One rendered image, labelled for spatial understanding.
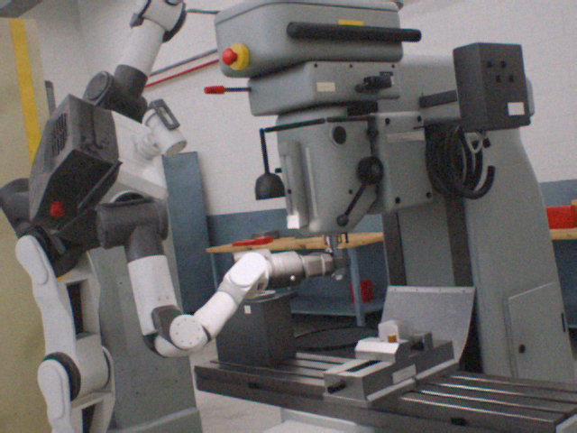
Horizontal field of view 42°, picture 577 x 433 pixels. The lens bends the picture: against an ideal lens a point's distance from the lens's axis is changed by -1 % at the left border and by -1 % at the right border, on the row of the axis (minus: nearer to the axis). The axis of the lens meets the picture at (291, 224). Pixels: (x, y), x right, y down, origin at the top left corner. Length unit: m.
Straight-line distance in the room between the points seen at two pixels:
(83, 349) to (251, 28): 0.96
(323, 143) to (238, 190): 7.23
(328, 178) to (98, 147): 0.55
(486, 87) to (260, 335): 0.93
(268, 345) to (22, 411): 1.48
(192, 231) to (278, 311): 7.11
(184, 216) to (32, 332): 6.02
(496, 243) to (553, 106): 4.21
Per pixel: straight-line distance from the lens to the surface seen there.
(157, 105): 1.89
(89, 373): 2.14
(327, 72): 1.84
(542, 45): 6.40
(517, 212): 2.30
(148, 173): 1.89
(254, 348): 2.23
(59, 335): 2.14
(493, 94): 1.91
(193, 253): 9.30
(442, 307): 2.20
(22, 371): 3.38
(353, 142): 1.90
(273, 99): 1.89
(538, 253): 2.38
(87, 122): 1.89
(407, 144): 2.02
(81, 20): 12.10
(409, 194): 2.01
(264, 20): 1.78
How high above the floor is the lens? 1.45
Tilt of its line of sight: 3 degrees down
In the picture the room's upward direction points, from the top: 8 degrees counter-clockwise
